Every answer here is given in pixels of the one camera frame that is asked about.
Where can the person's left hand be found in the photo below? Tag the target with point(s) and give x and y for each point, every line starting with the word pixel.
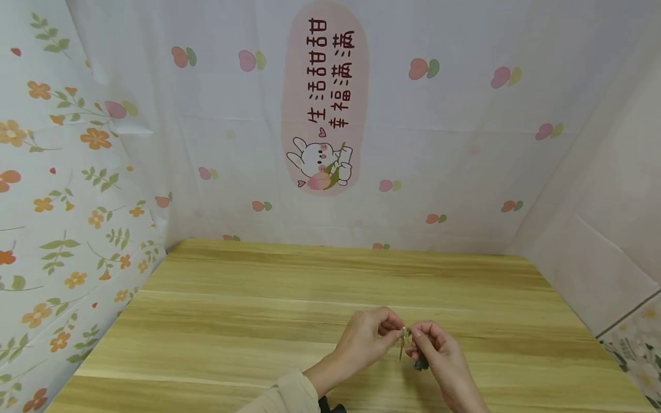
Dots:
pixel 364 338

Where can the black wrist band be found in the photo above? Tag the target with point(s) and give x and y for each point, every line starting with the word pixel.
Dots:
pixel 330 407

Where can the small dark green object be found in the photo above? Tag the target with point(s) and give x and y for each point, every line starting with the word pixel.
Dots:
pixel 421 364

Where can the person's left forearm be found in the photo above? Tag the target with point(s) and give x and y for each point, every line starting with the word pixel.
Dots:
pixel 302 384

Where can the person's right forearm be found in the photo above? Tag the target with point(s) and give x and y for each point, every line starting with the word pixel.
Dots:
pixel 465 398

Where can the person's right hand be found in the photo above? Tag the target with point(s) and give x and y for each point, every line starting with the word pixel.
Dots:
pixel 443 355

